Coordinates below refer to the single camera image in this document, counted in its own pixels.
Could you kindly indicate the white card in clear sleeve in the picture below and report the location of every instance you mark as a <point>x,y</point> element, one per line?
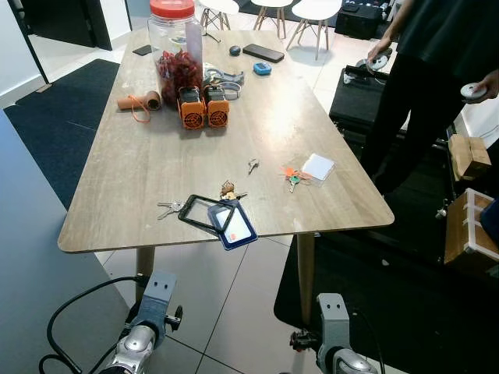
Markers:
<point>318,167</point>

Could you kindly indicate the black door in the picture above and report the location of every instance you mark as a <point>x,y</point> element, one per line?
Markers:
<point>66,19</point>

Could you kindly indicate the clear jar with red lid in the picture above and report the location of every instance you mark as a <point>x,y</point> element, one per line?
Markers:
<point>175,43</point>

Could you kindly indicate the plain silver key bunch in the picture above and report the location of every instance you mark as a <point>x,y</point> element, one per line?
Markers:
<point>171,208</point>

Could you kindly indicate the keys with orange green tags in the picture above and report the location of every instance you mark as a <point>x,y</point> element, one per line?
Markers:
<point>293,179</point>

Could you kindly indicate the orange black device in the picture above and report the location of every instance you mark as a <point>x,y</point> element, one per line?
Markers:
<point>217,109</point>
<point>192,111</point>

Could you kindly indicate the person's right forearm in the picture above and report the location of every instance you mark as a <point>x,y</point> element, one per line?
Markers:
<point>399,23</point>

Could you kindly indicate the black equipment box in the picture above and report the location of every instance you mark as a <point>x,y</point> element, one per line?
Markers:
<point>360,19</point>

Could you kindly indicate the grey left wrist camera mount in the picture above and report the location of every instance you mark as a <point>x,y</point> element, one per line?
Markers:
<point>156,300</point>

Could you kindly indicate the small round black object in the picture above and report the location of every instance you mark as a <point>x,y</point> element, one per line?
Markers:
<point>235,51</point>

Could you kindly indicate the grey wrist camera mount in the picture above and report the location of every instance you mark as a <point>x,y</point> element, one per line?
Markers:
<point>334,319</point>
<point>156,300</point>

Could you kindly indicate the white partition panel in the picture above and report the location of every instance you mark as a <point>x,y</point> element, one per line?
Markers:
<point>39,273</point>

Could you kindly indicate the grey round controller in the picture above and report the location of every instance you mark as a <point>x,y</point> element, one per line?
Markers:
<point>470,92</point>
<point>376,66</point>

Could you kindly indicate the person in black clothes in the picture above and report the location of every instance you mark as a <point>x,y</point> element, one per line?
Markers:
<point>437,47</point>

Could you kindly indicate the small black phone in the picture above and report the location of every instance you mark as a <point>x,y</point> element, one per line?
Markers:
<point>143,50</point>

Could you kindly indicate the black floor mat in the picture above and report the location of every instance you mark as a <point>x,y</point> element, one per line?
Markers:
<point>58,125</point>

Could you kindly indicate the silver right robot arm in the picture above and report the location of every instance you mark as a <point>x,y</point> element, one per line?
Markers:
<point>351,365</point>

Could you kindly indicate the person's right hand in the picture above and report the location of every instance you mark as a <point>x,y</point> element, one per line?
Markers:
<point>382,52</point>

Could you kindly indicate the large black phone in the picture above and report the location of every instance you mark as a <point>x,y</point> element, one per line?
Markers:
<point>263,53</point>

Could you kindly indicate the small wooden box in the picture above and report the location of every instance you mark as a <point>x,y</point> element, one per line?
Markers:
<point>470,154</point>

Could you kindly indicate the large wooden box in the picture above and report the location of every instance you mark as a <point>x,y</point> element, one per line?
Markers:
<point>468,234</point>

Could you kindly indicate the white chair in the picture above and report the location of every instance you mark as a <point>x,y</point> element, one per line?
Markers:
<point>218,6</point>
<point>316,9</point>
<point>271,4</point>

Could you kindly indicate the black case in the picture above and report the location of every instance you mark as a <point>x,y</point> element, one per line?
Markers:
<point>355,101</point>

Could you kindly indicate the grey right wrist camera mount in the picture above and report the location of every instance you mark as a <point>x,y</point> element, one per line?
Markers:
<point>334,319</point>

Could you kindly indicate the keys with brown charm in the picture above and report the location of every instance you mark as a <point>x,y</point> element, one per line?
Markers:
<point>228,189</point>

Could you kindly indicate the wooden table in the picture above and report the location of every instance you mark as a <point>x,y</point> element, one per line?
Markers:
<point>234,140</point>

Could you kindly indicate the person's left hand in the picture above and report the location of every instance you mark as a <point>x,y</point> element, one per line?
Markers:
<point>491,84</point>

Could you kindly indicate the small blue object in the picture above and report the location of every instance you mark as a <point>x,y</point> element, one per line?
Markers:
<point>262,68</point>

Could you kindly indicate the single silver key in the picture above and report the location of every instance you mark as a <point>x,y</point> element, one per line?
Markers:
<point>253,164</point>

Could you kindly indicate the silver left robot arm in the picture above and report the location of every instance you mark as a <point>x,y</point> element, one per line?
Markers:
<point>136,351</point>

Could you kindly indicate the blue card holder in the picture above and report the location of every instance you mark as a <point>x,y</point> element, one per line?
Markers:
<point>238,226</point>

